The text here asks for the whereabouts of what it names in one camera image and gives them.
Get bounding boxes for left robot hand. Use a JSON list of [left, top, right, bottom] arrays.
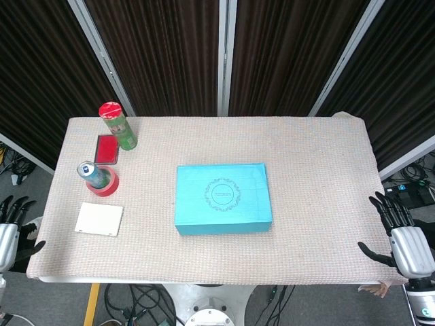
[[0, 195, 47, 272]]

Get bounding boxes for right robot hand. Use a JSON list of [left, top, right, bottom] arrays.
[[358, 191, 435, 279]]

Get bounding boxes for turquoise cardboard box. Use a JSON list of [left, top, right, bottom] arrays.
[[173, 162, 274, 237]]

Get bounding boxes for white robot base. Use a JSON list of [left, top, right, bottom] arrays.
[[162, 283, 260, 326]]

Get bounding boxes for black electronics box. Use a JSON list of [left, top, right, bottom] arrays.
[[383, 181, 435, 209]]

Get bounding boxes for white square card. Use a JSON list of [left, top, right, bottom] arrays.
[[74, 201, 125, 238]]

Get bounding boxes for blue green beverage can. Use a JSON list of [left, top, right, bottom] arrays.
[[76, 160, 114, 189]]

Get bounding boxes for yellow floor tape strip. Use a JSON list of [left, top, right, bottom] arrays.
[[82, 283, 101, 326]]

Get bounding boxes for red tape roll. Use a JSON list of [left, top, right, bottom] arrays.
[[85, 165, 120, 198]]

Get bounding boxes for red ink pad black case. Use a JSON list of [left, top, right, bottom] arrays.
[[93, 134, 121, 166]]

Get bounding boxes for green canister with red lid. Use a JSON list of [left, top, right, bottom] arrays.
[[98, 101, 139, 151]]

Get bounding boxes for beige woven table cloth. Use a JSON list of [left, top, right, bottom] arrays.
[[25, 111, 411, 297]]

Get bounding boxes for black floor cable bundle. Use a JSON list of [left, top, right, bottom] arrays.
[[0, 141, 37, 187], [101, 283, 178, 326], [247, 284, 297, 326]]

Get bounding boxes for silver partition frame rail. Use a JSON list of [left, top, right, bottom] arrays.
[[0, 131, 56, 175], [378, 134, 435, 181]]

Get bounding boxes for silver partition frame post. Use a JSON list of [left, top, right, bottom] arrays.
[[216, 0, 238, 117], [308, 0, 389, 117], [67, 0, 136, 117]]

